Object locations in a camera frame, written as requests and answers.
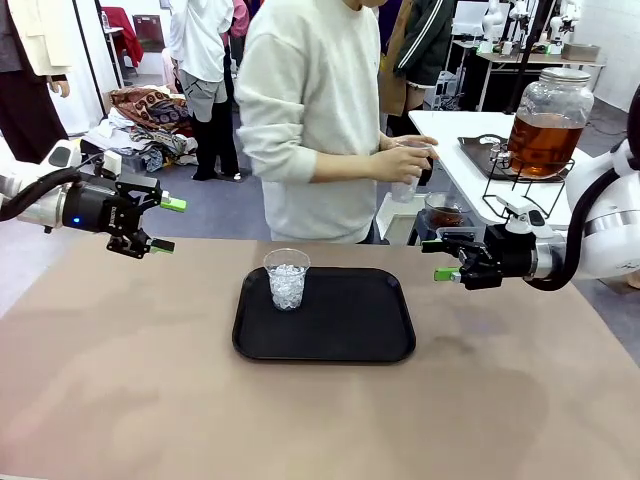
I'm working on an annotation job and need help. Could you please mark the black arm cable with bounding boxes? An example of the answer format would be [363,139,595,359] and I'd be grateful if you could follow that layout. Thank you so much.
[523,84,640,294]
[0,167,84,222]

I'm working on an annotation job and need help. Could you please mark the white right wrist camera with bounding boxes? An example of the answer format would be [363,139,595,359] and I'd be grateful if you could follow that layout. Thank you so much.
[495,194,555,242]

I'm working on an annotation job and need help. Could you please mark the person in pink top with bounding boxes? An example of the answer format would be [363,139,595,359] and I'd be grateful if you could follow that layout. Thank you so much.
[227,0,251,51]

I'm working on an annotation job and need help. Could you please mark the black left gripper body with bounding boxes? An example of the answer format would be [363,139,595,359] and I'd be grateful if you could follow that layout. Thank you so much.
[63,179,127,235]

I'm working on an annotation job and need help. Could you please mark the white computer case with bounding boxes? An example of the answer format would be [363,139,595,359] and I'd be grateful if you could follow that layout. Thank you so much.
[430,69,461,111]

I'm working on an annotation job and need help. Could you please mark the person's left hand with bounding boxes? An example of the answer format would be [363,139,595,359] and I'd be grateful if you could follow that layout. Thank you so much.
[378,133,442,161]

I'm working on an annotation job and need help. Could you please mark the person's right forearm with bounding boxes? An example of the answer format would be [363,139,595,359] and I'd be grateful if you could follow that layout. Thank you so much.
[310,149,376,184]

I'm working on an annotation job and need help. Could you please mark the black clothes rack pole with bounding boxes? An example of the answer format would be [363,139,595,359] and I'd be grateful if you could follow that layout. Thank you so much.
[74,0,109,121]

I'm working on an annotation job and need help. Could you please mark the person's right hand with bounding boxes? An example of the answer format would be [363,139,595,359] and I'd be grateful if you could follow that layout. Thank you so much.
[371,143,433,184]

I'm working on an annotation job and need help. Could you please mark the glass tea dispenser jar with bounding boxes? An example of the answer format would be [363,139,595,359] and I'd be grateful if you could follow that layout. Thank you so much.
[489,67,596,180]

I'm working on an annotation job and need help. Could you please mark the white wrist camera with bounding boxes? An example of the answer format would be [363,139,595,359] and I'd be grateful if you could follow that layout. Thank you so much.
[495,194,555,242]
[94,149,124,181]

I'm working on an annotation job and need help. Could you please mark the person in cream sweatshirt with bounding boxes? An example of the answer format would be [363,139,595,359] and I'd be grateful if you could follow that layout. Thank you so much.
[234,0,384,245]

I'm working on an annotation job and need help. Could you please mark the red hanging garment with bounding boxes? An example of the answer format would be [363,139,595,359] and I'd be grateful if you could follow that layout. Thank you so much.
[101,5,145,69]

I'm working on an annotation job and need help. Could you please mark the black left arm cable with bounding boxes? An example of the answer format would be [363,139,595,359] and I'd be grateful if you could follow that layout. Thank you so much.
[0,167,84,222]

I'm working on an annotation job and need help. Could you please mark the grey metal box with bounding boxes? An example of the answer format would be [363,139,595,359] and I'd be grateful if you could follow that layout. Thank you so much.
[561,42,601,63]

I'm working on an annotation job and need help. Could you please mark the short clear iced cup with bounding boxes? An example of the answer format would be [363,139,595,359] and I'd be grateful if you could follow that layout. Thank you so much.
[263,247,312,313]

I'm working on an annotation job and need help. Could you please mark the wooden workbench with black frame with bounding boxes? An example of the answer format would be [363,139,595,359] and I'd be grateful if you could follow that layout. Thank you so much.
[449,39,609,112]

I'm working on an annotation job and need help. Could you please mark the brown framed board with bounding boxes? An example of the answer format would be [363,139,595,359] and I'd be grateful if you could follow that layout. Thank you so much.
[132,13,166,54]

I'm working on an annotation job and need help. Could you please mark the black wire dispenser stand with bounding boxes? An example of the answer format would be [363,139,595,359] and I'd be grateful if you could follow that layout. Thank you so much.
[482,157,576,221]

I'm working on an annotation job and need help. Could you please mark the pile of patterned clothes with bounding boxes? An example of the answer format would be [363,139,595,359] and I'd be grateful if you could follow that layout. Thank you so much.
[79,87,200,174]

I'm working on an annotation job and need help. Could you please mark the person in dark jacket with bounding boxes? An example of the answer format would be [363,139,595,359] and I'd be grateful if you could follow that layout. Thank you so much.
[379,0,457,132]

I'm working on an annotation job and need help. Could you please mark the tall clear plastic cup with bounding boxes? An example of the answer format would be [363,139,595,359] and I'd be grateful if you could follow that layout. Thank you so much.
[391,141,432,204]

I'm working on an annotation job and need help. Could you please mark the black slanted pole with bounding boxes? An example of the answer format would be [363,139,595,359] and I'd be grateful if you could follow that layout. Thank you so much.
[503,0,557,115]

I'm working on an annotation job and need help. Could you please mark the dark rectangular metal tray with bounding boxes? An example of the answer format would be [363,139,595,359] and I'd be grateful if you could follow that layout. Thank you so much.
[457,134,574,182]

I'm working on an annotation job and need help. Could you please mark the white side table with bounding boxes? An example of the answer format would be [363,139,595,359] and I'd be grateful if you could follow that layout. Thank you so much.
[407,109,599,230]

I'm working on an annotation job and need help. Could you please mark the person in white shirt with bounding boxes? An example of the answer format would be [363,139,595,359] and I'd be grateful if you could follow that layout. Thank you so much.
[167,0,244,182]

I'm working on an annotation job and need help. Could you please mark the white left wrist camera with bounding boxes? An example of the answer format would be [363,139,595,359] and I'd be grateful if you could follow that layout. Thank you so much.
[94,149,124,181]

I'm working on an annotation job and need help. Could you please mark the glass pitcher of tea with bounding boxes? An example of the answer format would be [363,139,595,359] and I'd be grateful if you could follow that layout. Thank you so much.
[423,192,470,230]

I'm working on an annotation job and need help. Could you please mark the black plastic serving tray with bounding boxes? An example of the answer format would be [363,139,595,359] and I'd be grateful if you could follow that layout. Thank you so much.
[232,266,417,364]

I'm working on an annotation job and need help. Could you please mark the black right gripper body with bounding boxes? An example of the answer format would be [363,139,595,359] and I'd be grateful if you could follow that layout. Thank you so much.
[486,224,539,281]

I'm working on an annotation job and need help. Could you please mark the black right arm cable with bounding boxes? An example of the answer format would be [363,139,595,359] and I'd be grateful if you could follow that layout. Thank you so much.
[523,84,640,294]

